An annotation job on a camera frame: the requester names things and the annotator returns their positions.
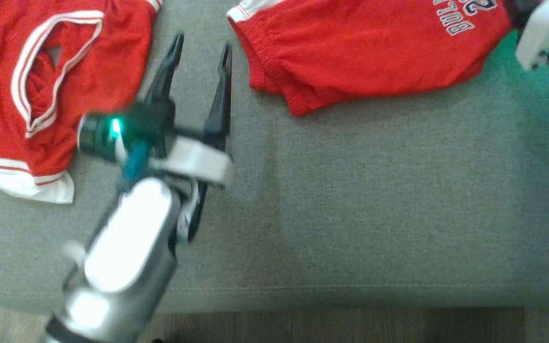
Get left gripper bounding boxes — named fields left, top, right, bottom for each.
left=78, top=32, right=234, bottom=186

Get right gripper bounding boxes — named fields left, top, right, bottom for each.
left=502, top=0, right=549, bottom=103

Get red and white basketball jersey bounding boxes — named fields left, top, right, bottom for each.
left=0, top=0, right=163, bottom=204

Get red basketball shorts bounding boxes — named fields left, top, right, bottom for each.
left=227, top=0, right=513, bottom=116

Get grey fabric sofa seat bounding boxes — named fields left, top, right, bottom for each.
left=0, top=0, right=549, bottom=315

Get left cable with blue plug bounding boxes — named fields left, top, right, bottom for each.
left=121, top=142, right=151, bottom=191

